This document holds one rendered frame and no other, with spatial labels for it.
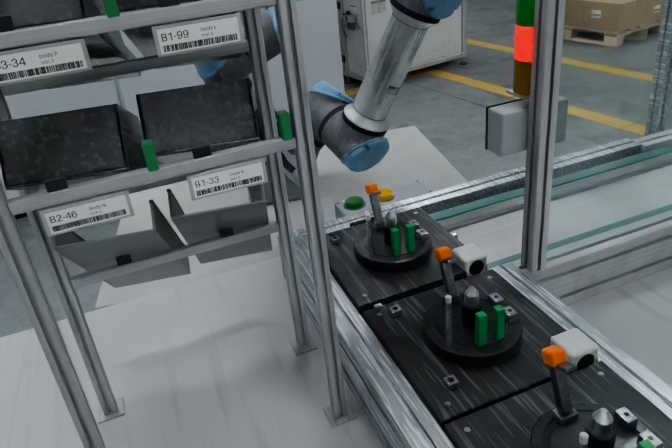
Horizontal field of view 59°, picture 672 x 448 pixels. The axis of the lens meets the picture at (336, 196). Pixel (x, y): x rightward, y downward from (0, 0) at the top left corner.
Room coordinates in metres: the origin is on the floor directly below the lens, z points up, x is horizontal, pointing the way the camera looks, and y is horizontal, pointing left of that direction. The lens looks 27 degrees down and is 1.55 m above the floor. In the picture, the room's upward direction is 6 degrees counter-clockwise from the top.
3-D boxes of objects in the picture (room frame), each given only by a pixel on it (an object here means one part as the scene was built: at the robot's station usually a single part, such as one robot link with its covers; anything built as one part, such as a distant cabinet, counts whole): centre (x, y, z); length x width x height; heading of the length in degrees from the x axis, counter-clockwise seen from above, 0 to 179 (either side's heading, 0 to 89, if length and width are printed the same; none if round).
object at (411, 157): (1.40, 0.11, 0.84); 0.90 x 0.70 x 0.03; 98
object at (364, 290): (0.90, -0.09, 0.96); 0.24 x 0.24 x 0.02; 19
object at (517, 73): (0.85, -0.31, 1.28); 0.05 x 0.05 x 0.05
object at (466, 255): (0.84, -0.22, 0.97); 0.05 x 0.05 x 0.04; 19
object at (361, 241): (0.90, -0.09, 0.98); 0.14 x 0.14 x 0.02
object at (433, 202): (1.14, -0.30, 0.91); 0.89 x 0.06 x 0.11; 109
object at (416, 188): (1.14, -0.10, 0.93); 0.21 x 0.07 x 0.06; 109
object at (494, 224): (0.98, -0.38, 0.91); 0.84 x 0.28 x 0.10; 109
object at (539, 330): (0.66, -0.17, 1.01); 0.24 x 0.24 x 0.13; 19
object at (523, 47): (0.85, -0.31, 1.33); 0.05 x 0.05 x 0.05
